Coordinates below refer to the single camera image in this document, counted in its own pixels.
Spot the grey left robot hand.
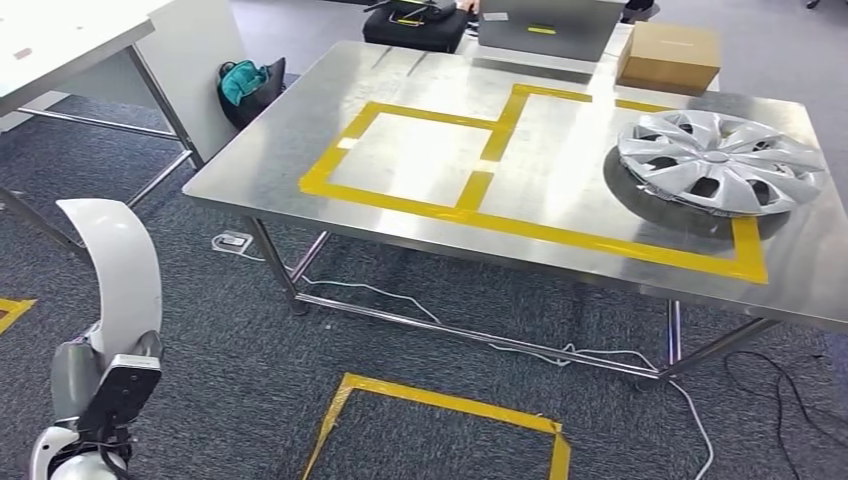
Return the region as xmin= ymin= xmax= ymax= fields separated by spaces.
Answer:
xmin=51 ymin=329 xmax=165 ymax=425

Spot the white curved fender part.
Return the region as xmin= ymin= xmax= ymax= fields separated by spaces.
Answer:
xmin=56 ymin=197 xmax=164 ymax=372

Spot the stainless steel workbench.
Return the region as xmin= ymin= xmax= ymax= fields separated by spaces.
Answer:
xmin=181 ymin=38 xmax=848 ymax=393

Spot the silver floor socket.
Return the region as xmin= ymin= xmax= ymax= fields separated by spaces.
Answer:
xmin=211 ymin=229 xmax=255 ymax=256

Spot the white partition panel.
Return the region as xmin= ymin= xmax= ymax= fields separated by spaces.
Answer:
xmin=135 ymin=0 xmax=248 ymax=164

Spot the black bag with teal cloth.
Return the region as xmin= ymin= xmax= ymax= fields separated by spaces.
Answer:
xmin=216 ymin=56 xmax=288 ymax=131

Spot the black carrying case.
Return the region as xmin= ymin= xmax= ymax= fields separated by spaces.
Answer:
xmin=362 ymin=0 xmax=474 ymax=55

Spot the grey laptop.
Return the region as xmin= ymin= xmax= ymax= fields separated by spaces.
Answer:
xmin=477 ymin=0 xmax=628 ymax=65

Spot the brown cardboard box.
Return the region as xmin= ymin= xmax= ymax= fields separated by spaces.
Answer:
xmin=615 ymin=20 xmax=723 ymax=98

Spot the silver wheel hubcap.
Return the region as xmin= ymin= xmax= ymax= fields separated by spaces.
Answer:
xmin=615 ymin=108 xmax=829 ymax=219

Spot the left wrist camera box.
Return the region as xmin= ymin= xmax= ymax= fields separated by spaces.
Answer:
xmin=77 ymin=353 xmax=164 ymax=446

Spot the white floor cable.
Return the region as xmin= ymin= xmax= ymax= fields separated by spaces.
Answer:
xmin=231 ymin=247 xmax=716 ymax=480

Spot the black floor cable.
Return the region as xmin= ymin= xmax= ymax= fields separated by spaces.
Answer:
xmin=721 ymin=349 xmax=848 ymax=480

